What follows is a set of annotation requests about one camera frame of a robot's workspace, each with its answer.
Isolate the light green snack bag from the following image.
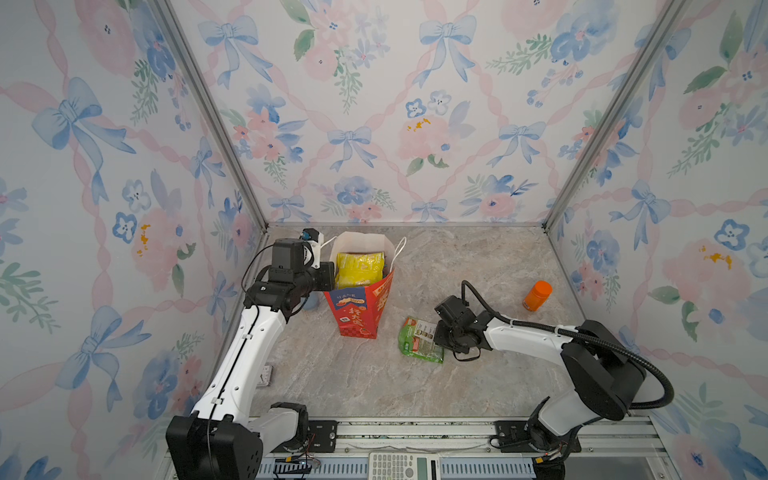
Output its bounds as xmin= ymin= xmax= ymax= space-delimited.
xmin=398 ymin=316 xmax=444 ymax=364

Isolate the yellow chips snack bag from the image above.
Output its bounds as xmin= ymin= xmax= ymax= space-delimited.
xmin=336 ymin=252 xmax=386 ymax=289

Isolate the red paper gift bag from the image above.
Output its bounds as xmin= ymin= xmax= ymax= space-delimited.
xmin=325 ymin=231 xmax=407 ymax=339

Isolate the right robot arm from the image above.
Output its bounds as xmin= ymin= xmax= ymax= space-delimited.
xmin=435 ymin=296 xmax=647 ymax=452

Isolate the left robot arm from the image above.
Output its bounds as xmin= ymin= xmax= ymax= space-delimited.
xmin=165 ymin=228 xmax=335 ymax=479

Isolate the orange plastic bottle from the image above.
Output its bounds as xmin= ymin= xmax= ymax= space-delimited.
xmin=523 ymin=280 xmax=553 ymax=312

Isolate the small square clock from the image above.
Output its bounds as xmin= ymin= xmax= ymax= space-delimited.
xmin=257 ymin=365 xmax=273 ymax=388

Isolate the grey calculator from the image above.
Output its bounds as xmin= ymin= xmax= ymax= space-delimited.
xmin=367 ymin=452 xmax=441 ymax=480

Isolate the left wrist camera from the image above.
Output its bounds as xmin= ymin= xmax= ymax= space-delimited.
xmin=300 ymin=228 xmax=324 ymax=269

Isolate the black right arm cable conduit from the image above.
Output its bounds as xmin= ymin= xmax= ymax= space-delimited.
xmin=460 ymin=280 xmax=676 ymax=411

